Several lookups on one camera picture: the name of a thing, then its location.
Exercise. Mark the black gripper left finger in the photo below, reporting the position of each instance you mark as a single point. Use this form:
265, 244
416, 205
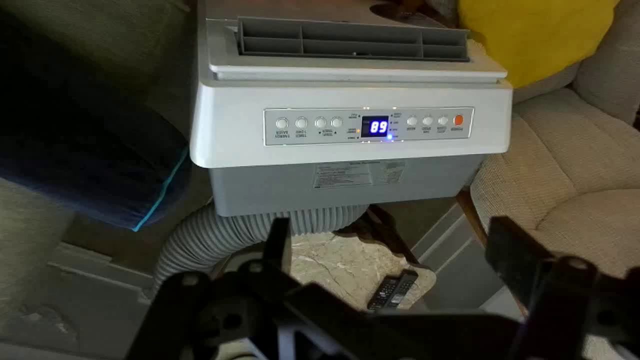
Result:
200, 313

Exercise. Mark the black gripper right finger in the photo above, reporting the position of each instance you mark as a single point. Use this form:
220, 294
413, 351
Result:
573, 300

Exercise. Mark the white air conditioner unit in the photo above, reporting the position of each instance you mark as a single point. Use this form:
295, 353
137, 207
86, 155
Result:
346, 173

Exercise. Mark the beige armchair back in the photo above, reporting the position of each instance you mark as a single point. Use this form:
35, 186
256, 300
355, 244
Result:
580, 173

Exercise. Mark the marble top side table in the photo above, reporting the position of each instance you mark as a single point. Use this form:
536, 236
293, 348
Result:
333, 267

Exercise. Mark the black remote control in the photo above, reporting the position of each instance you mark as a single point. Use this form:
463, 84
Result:
383, 294
407, 281

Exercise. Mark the dark blanket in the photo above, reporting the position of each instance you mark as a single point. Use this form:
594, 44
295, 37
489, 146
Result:
80, 146

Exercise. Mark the yellow cushion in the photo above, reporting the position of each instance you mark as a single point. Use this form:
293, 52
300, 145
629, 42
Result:
533, 32

